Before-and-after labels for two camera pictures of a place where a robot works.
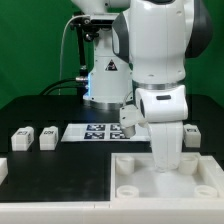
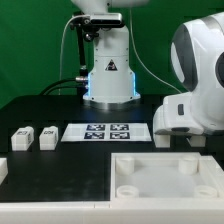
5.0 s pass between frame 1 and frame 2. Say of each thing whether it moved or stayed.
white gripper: moved
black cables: stayed
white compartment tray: stayed
